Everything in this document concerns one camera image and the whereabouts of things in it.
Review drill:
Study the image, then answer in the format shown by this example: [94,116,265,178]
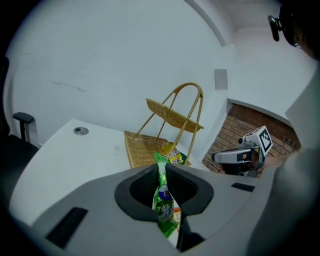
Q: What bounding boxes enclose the wicker basket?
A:
[123,82,205,170]

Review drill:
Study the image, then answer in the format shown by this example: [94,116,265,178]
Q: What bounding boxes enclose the orange-ended peanut snack packet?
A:
[173,206,181,232]

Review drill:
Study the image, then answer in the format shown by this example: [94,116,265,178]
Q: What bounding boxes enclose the person's head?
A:
[279,4,320,61]

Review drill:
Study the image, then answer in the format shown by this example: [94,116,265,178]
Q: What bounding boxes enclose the small green snack packet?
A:
[152,151,181,247]

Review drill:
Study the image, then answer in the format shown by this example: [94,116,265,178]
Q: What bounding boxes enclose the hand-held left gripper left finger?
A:
[31,163,181,256]

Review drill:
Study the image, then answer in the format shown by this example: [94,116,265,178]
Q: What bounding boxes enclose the black office chair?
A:
[0,56,42,208]

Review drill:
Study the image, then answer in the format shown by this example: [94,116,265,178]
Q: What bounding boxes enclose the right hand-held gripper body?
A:
[236,125,274,178]

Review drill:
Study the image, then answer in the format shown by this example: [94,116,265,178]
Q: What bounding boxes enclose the person's right hand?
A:
[247,151,261,169]

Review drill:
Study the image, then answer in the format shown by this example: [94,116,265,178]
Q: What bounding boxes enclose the round grey cable grommet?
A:
[73,126,90,136]

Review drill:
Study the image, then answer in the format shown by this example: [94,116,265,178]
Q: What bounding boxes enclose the grey wall plate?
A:
[214,68,229,90]

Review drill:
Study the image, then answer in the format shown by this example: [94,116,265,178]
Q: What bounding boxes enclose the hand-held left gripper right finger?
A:
[165,163,260,256]

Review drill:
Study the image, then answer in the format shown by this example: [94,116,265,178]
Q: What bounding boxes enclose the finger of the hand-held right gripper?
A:
[211,147,252,176]

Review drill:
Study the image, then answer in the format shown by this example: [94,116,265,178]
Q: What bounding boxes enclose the yellow green snack bag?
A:
[159,141,188,166]

